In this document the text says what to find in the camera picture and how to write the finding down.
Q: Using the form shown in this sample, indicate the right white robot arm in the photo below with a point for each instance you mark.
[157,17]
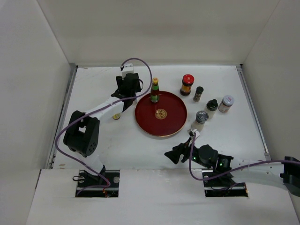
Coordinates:
[283,174]

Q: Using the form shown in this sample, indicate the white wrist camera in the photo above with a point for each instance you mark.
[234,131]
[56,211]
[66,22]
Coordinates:
[126,69]
[194,133]

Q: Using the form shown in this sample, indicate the black-cap white shaker bottle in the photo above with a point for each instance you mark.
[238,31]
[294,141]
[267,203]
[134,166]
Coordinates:
[211,107]

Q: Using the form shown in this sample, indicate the right aluminium table rail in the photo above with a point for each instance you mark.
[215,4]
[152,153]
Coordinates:
[253,111]

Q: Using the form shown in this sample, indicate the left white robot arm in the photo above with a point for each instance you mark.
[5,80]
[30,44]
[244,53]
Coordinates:
[82,132]

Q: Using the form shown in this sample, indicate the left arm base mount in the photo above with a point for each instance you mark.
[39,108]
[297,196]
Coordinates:
[91,186]

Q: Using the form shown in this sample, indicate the green red sauce bottle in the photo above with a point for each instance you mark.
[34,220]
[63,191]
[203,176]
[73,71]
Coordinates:
[154,93]

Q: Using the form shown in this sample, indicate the small yellow-label brown bottle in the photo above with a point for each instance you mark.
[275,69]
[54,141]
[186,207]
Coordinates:
[116,116]

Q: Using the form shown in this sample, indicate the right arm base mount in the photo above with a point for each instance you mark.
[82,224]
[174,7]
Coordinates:
[224,186]

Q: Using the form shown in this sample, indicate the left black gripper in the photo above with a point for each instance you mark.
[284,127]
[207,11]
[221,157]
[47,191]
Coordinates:
[120,81]

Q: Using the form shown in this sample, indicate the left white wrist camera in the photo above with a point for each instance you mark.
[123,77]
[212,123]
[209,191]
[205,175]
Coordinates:
[126,69]

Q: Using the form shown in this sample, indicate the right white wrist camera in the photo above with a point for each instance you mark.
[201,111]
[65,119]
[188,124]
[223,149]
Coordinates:
[194,133]

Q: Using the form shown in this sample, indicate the red-lid dark sauce jar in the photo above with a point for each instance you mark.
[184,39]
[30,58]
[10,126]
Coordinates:
[187,82]

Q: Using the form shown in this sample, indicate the small black-lid pepper bottle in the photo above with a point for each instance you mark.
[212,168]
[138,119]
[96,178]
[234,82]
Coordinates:
[198,93]

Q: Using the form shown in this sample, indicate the aluminium table rail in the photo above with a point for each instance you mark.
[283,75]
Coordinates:
[64,107]
[253,111]

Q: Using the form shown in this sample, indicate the left aluminium table rail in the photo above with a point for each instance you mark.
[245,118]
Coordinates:
[64,107]

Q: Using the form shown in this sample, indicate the red round tray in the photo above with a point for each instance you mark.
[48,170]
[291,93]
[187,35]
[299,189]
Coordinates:
[164,118]

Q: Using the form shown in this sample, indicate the white-lid red-label jar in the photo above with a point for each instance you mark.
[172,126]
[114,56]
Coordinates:
[226,103]

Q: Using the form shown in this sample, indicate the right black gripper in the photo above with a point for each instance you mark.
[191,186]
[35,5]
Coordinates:
[174,155]

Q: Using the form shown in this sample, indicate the grey-cap white shaker bottle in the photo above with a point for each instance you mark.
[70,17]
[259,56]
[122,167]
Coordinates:
[201,118]

